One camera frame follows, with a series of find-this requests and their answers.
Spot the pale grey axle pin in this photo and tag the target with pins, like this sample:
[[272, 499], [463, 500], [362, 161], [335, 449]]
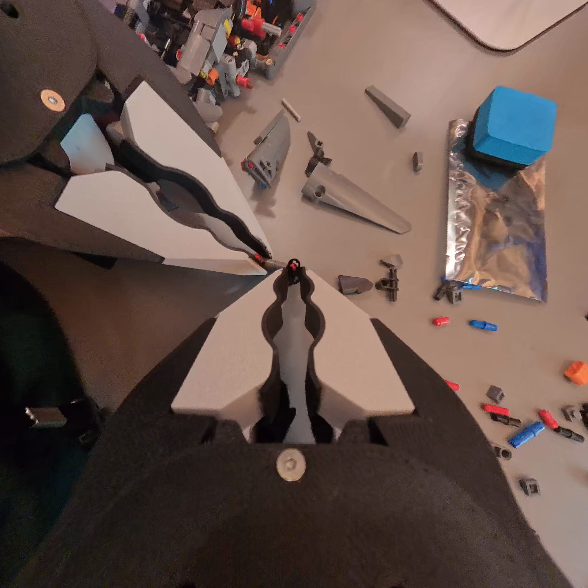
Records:
[[291, 110]]

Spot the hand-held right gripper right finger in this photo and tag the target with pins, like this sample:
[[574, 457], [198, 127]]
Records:
[[363, 367]]

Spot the small grey slope tile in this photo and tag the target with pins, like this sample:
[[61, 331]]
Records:
[[394, 261]]

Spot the partly built toy vehicle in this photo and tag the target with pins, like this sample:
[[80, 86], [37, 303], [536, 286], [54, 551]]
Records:
[[216, 46]]

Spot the blue foam block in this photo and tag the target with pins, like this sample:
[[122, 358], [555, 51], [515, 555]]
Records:
[[514, 128]]

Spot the cluster of small assorted pieces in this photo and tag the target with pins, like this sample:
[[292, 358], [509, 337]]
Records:
[[526, 434]]

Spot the grey beam with red pins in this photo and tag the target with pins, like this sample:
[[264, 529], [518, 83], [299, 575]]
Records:
[[274, 264]]

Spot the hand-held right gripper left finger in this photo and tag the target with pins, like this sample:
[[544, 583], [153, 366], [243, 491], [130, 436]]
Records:
[[225, 367]]

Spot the dark grey cone piece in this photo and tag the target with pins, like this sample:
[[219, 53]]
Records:
[[354, 285]]

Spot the dark grey hole brick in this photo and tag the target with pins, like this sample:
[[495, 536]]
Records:
[[454, 294]]

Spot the grey wedge slope brick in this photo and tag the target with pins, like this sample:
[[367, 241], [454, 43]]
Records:
[[388, 106]]

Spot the small orange brick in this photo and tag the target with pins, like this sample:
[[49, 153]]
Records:
[[578, 372]]

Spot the black cross connector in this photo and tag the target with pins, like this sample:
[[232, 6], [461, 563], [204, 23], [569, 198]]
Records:
[[393, 285]]

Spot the dark curved connector piece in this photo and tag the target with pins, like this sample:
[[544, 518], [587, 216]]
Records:
[[317, 156]]

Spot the white book stand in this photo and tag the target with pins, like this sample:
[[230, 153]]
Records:
[[514, 18]]

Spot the blue connector pin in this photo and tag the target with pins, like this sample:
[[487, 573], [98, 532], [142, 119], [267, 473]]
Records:
[[483, 325], [471, 285]]

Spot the black oval link piece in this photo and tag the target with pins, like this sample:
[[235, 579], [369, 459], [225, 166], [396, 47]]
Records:
[[294, 271]]

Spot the small dark grey connector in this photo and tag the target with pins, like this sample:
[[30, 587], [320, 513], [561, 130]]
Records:
[[417, 161]]

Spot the silver foil bag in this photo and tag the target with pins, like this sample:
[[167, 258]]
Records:
[[496, 239]]

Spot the red connector pin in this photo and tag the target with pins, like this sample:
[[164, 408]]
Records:
[[441, 321], [452, 386]]

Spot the long grey wing panel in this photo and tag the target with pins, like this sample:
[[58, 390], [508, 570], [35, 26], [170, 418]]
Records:
[[353, 197]]

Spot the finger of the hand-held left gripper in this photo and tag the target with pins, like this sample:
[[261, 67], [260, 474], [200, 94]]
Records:
[[183, 147], [115, 206]]

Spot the black connector pin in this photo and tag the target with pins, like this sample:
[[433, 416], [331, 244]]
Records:
[[441, 291]]

